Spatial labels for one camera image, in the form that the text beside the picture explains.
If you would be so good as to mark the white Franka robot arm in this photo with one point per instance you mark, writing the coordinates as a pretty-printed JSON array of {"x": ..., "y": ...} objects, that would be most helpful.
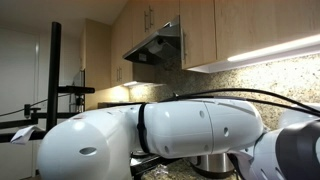
[{"x": 180, "y": 130}]

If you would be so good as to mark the stainless steel electric cooker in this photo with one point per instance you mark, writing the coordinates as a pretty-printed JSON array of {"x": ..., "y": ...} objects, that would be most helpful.
[{"x": 213, "y": 163}]

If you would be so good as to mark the steel range hood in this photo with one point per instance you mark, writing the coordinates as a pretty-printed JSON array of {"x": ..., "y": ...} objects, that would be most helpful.
[{"x": 156, "y": 46}]

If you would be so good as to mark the wooden cabinet beside hood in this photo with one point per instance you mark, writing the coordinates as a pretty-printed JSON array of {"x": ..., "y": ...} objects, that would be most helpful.
[{"x": 133, "y": 30}]

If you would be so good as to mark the crumpled foil piece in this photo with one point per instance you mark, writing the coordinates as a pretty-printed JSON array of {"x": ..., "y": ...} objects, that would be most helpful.
[{"x": 160, "y": 170}]

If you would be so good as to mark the under-cabinet light strip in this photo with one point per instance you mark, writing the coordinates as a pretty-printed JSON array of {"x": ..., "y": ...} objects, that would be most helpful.
[{"x": 276, "y": 48}]

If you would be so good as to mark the white paper tag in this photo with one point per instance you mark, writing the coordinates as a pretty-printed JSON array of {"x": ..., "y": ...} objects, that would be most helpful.
[{"x": 25, "y": 135}]

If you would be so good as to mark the black camera stand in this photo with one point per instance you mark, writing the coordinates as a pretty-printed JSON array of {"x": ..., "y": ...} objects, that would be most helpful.
[{"x": 53, "y": 83}]

